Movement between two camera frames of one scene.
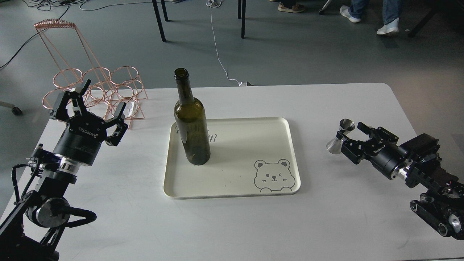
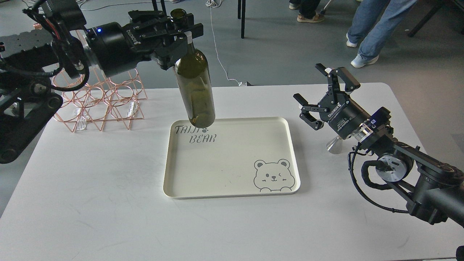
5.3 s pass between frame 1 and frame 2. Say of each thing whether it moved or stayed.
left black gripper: moved
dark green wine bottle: moved
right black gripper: moved
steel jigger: stayed
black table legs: stayed
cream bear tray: stayed
